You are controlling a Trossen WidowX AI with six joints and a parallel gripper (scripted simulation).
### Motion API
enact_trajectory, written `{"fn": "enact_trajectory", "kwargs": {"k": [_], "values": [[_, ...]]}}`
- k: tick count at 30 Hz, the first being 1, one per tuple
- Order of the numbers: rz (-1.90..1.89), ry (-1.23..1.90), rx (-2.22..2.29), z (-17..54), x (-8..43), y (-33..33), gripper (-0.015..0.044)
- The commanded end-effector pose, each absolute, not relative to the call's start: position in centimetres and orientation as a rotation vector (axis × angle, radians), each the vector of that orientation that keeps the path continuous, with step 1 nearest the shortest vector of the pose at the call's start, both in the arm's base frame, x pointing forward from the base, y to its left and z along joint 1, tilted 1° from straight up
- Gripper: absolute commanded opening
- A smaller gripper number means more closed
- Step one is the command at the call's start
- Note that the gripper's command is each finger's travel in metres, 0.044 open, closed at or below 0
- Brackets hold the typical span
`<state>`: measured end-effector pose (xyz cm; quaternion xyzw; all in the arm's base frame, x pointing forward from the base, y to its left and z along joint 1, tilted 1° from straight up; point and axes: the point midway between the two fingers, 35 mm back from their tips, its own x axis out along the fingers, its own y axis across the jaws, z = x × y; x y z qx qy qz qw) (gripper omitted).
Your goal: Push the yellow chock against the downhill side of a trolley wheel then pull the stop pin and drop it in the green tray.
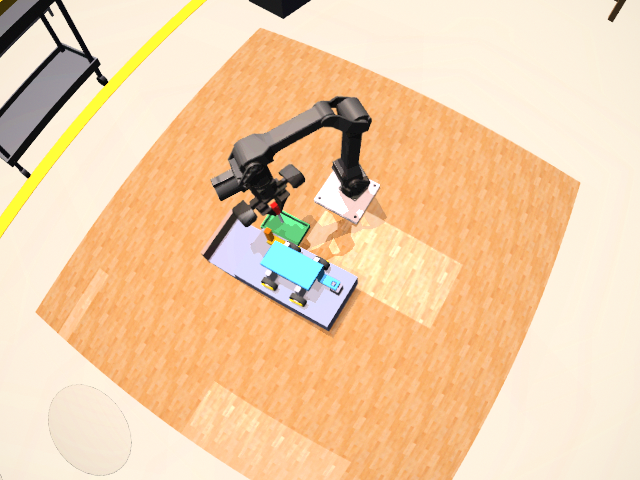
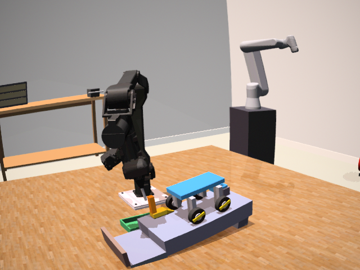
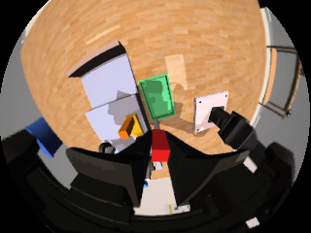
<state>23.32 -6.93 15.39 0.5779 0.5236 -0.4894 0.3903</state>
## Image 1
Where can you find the yellow wheel chock with orange handle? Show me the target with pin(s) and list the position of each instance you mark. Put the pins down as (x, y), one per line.
(271, 238)

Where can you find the green tray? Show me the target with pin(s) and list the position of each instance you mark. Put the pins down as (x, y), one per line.
(289, 229)
(294, 218)

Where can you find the small blue wheeled trolley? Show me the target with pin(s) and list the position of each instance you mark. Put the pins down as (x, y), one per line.
(287, 262)

